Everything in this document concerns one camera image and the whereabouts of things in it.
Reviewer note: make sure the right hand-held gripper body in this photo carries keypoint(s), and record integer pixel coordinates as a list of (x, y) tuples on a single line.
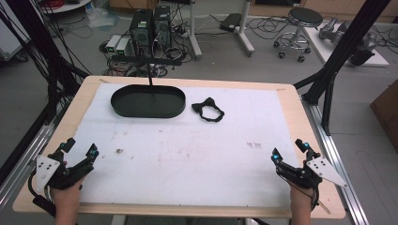
[(325, 170)]

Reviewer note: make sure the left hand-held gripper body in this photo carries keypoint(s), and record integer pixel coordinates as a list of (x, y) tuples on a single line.
[(64, 178)]

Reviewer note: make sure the black oval tray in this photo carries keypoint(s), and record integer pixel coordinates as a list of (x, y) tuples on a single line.
[(147, 103)]

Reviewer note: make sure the black bow hair band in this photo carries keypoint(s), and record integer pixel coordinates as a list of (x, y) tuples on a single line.
[(200, 106)]

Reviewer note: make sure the person's left hand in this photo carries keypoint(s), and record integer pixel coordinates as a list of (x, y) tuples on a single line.
[(67, 193)]

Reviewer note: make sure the person's right hand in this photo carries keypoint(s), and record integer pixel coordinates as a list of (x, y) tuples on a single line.
[(300, 195)]

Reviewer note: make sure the brown wooden cabinet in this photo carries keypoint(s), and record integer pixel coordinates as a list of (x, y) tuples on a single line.
[(386, 115)]

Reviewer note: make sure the white table mat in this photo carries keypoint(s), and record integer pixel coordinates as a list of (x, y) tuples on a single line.
[(187, 162)]

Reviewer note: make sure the white floor board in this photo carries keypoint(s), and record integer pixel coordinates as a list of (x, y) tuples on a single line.
[(319, 51)]

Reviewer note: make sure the black T-shaped stand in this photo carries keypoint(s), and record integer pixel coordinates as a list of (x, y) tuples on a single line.
[(144, 60)]

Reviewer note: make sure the grey and black robot part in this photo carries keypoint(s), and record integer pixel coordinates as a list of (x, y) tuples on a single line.
[(363, 51)]

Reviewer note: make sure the small white power box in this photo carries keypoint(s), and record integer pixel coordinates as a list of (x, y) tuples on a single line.
[(122, 47), (112, 43)]

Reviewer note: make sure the grey equipment case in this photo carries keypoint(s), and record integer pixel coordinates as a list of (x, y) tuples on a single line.
[(11, 40)]

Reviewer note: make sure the white desk leg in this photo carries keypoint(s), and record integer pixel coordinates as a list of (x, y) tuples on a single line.
[(245, 34), (194, 34)]

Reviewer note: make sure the black round rolling stool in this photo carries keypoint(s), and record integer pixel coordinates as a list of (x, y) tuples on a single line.
[(305, 16)]

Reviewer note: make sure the black computer tower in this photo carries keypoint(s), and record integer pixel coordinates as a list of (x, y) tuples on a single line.
[(140, 31), (162, 26)]

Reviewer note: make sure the clear plastic bag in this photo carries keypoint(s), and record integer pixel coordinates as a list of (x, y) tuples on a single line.
[(101, 17)]

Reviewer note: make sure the white round table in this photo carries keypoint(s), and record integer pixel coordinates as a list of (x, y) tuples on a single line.
[(67, 7)]

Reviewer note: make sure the black flat box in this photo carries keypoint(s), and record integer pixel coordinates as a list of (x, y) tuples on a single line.
[(231, 22)]

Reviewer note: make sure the aluminium rail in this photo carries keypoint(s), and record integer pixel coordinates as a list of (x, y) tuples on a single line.
[(22, 165), (336, 162)]

